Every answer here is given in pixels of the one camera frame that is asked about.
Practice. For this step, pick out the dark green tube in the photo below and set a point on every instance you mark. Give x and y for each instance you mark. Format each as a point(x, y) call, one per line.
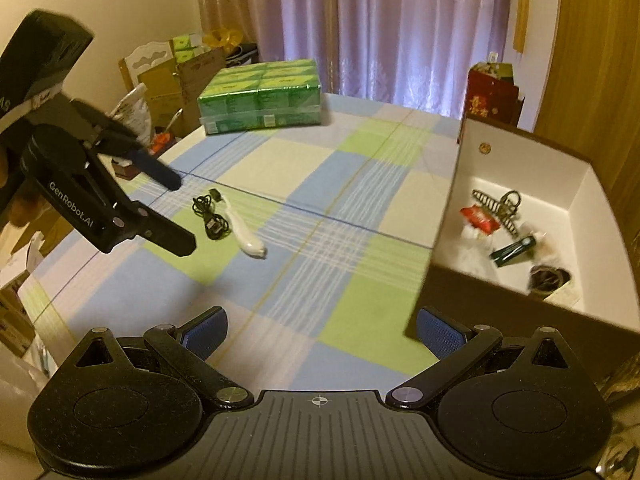
point(504, 255)

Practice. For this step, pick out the brown cardboard boxes stack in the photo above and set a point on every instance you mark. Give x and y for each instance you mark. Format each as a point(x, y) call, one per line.
point(172, 89)

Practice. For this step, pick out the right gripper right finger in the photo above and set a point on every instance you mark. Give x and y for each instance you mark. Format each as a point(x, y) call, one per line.
point(459, 349)

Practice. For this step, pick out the red gift bag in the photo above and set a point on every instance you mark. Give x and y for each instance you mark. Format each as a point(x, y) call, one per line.
point(491, 92)

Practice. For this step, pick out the leopard print hair claw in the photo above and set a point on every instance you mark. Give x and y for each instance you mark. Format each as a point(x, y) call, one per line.
point(505, 209)

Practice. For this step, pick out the person left hand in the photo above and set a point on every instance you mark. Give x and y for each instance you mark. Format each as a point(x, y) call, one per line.
point(21, 200)

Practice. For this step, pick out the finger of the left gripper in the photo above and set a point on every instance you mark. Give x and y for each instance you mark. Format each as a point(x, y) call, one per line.
point(162, 232)
point(157, 167)

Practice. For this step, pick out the checkered pastel tablecloth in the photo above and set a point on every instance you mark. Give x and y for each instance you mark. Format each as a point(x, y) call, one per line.
point(348, 211)

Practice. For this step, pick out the white electric toothbrush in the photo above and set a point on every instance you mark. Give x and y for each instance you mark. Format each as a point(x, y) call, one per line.
point(247, 240)

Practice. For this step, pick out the white carved chair back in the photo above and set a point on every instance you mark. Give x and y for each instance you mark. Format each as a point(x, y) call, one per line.
point(148, 56)

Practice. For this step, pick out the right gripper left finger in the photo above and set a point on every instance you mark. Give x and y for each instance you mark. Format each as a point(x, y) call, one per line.
point(185, 349)

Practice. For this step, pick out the brown cardboard storage box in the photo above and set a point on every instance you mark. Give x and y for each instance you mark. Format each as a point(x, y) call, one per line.
point(578, 279)

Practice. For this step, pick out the wooden wardrobe panel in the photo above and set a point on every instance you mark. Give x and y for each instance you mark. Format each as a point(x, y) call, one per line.
point(591, 101)

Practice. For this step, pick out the yellow plastic bag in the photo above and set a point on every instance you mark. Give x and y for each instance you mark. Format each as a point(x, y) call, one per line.
point(226, 39)

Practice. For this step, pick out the red snack packet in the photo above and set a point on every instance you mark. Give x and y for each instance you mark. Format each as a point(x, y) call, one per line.
point(479, 218)

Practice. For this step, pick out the purple sheer curtain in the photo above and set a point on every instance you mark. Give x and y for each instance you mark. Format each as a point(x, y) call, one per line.
point(412, 53)

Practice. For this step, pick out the green tissue multipack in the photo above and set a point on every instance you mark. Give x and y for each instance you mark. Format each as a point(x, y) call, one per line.
point(262, 96)

